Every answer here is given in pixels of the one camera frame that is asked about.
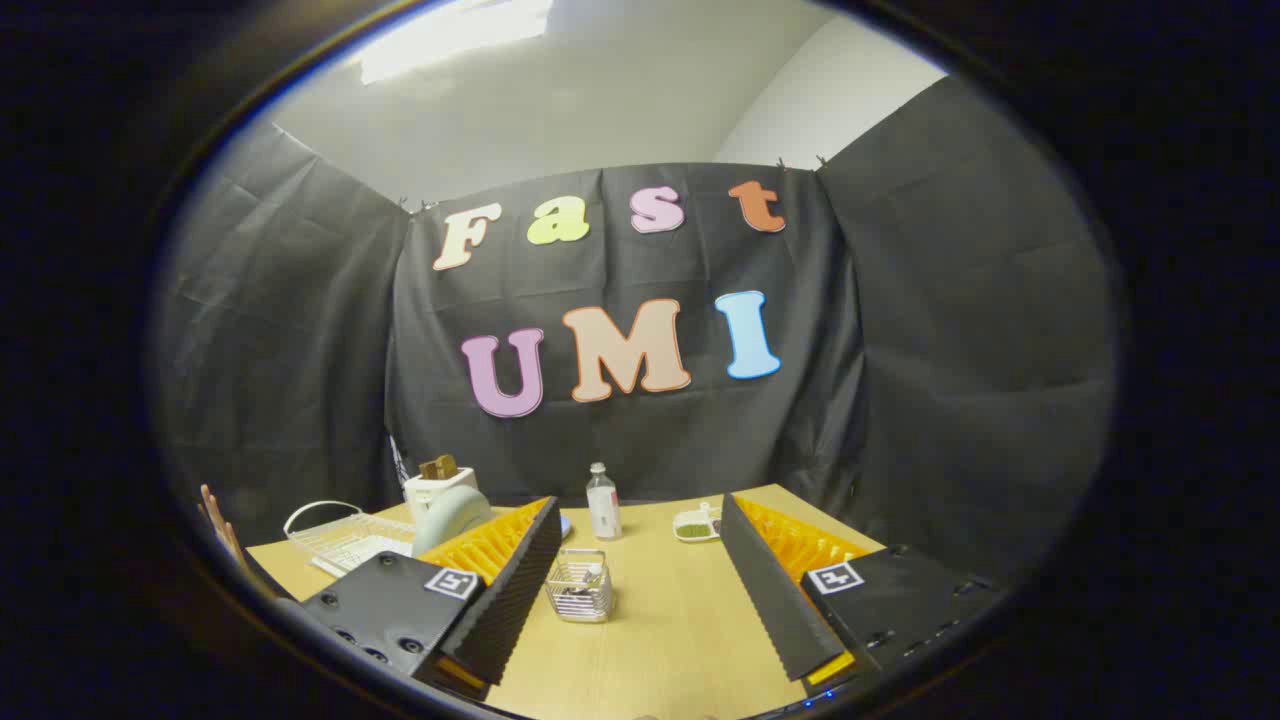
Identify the pale green plate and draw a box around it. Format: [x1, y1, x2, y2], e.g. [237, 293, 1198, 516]
[411, 486, 494, 557]

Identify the small white dish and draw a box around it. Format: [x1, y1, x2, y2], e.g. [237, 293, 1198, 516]
[672, 502, 724, 544]

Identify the metal wire basket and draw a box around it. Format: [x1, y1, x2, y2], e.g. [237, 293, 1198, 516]
[544, 548, 614, 624]

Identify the white toaster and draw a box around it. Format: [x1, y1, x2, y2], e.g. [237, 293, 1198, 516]
[402, 466, 480, 525]

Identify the black backdrop cloth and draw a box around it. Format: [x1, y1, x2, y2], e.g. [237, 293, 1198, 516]
[155, 75, 1117, 593]

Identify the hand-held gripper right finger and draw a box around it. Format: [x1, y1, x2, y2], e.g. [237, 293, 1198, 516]
[719, 491, 1003, 702]

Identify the clear plastic bottle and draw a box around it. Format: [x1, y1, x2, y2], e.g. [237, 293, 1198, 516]
[586, 462, 623, 542]

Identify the white wire dish rack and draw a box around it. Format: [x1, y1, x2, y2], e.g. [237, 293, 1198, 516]
[283, 500, 423, 578]

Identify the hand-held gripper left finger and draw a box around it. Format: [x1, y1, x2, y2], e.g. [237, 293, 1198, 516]
[300, 496, 564, 702]

